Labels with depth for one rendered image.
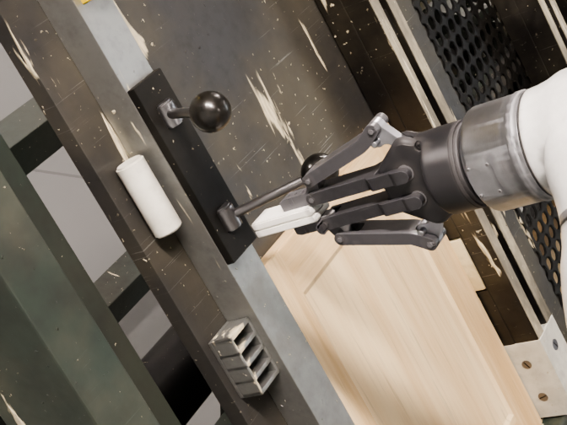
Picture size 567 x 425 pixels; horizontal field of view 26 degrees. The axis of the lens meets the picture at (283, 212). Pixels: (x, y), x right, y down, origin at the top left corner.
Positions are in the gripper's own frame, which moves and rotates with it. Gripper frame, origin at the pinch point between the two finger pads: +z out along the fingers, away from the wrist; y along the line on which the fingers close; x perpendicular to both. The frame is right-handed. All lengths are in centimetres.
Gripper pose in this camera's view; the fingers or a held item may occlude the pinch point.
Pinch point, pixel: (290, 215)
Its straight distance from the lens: 112.6
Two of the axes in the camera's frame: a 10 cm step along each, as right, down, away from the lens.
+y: 4.7, 8.4, 2.9
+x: 4.4, -5.0, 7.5
